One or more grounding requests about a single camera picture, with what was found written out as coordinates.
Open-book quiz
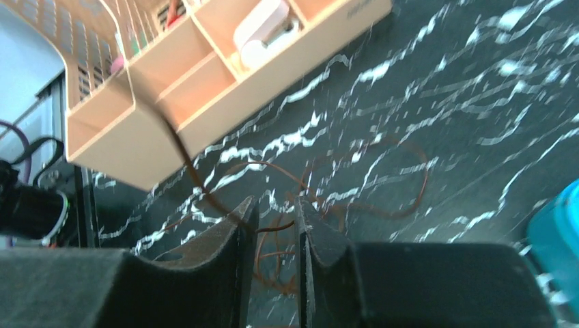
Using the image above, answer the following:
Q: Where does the white stapler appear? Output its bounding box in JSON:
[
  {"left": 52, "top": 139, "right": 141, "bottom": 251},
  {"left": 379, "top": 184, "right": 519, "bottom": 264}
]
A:
[{"left": 230, "top": 1, "right": 301, "bottom": 70}]

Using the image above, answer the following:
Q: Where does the cable bundle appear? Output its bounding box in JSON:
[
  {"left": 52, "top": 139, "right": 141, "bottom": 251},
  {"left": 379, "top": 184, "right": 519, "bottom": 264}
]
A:
[{"left": 154, "top": 101, "right": 431, "bottom": 295}]

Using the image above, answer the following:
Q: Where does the peach compartment organizer tray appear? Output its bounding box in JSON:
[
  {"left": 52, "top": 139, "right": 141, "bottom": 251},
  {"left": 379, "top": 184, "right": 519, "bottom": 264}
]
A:
[{"left": 66, "top": 1, "right": 392, "bottom": 190}]

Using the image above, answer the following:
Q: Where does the pink marker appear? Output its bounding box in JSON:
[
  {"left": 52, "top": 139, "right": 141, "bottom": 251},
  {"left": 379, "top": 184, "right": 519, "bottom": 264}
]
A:
[{"left": 165, "top": 0, "right": 186, "bottom": 29}]

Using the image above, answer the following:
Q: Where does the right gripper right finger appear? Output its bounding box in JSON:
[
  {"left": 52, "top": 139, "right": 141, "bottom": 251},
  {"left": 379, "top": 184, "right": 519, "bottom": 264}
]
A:
[{"left": 295, "top": 197, "right": 556, "bottom": 327}]

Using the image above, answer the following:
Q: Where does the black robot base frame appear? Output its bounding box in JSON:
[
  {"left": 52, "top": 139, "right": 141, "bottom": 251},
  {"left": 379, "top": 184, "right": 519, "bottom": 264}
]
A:
[{"left": 0, "top": 72, "right": 98, "bottom": 249}]

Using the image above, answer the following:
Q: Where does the cyan square tray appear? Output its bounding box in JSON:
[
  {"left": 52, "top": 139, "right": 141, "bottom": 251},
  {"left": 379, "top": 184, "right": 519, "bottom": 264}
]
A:
[{"left": 526, "top": 180, "right": 578, "bottom": 316}]

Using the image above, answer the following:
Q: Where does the peach mesh file rack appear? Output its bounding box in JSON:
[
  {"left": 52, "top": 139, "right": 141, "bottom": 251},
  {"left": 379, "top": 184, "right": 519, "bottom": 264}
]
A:
[{"left": 1, "top": 1, "right": 169, "bottom": 108}]

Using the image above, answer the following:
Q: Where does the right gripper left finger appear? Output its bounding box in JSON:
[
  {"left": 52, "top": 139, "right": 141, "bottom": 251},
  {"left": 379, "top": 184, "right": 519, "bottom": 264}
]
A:
[{"left": 1, "top": 219, "right": 256, "bottom": 327}]

